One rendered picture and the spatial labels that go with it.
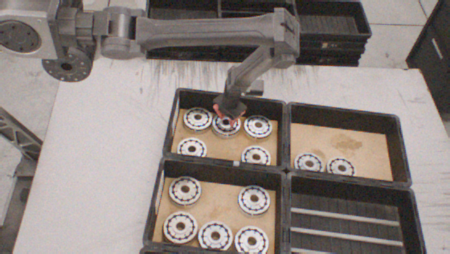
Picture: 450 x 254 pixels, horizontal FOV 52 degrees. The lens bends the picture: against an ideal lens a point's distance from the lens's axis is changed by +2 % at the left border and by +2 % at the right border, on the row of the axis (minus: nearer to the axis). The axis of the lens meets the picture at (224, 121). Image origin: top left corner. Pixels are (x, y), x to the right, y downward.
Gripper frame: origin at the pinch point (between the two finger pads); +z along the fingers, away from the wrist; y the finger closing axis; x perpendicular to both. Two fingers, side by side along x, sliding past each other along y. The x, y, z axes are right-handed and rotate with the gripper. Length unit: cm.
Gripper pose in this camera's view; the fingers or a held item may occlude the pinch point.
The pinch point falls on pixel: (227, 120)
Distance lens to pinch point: 163.4
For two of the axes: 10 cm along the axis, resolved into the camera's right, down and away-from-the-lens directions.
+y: -7.3, -5.7, 3.7
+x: -6.7, 5.2, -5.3
